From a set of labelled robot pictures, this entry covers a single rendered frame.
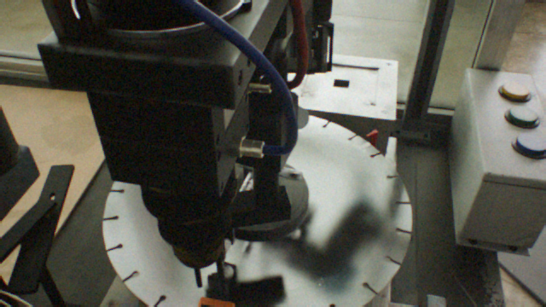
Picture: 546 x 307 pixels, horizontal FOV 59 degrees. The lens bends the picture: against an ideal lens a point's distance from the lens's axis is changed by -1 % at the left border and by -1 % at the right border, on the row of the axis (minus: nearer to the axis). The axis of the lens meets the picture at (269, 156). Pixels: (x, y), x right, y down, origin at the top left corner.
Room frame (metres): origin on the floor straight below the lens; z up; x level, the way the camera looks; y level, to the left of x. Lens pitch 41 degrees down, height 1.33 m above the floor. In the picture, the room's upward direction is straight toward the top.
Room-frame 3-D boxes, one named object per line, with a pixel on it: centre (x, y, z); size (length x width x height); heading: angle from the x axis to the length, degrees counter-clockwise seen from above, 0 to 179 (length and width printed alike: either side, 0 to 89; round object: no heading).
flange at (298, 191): (0.37, 0.01, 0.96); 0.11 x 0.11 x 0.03
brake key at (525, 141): (0.52, -0.37, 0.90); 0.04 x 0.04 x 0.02
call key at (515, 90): (0.66, -0.40, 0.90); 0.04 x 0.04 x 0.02
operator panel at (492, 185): (0.59, -0.37, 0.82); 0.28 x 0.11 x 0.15; 167
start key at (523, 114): (0.59, -0.38, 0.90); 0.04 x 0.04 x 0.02
